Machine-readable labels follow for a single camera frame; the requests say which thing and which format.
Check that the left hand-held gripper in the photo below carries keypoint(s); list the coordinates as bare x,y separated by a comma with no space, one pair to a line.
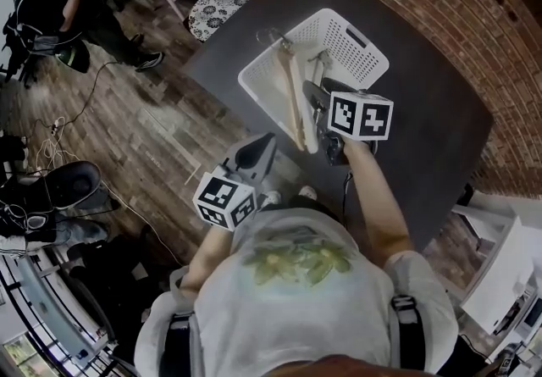
224,201

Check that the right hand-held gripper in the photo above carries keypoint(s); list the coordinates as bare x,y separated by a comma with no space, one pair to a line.
360,117

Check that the light wooden hanger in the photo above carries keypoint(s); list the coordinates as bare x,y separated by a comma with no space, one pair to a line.
290,100

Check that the white plastic hanger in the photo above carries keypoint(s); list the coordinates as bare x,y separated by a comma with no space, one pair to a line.
311,129

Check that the white plastic laundry basket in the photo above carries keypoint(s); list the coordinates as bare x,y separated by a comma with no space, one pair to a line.
351,49

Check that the thin brass metal hanger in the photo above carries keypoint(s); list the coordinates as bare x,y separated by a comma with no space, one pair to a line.
275,34

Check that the person's left forearm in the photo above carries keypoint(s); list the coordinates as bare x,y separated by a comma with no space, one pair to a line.
207,256

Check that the person's right forearm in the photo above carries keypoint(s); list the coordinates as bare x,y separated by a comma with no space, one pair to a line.
377,206

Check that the person's left white shoe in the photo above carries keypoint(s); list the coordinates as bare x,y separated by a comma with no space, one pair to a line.
271,198

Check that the person's white shoe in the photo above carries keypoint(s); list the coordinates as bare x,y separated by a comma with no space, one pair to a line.
307,192
271,198

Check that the pale stick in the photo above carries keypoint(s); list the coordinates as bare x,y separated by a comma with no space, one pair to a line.
192,174

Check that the person's right white shoe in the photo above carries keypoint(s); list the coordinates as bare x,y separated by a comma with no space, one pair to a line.
307,192

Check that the person's black trousers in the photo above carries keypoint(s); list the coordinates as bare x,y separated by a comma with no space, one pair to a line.
309,206

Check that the wooden chair floral cushion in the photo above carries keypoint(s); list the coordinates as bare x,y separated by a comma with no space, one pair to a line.
216,15

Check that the person's white floral shirt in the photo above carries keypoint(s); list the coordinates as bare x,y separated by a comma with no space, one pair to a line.
296,316

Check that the black office chair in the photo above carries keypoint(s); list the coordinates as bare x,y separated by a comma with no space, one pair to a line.
72,184

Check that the white power strip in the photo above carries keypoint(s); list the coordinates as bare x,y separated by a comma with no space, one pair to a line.
55,127

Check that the black green bag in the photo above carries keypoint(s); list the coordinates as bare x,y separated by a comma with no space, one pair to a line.
74,57

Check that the white desk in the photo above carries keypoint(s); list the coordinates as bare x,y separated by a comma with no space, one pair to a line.
508,273

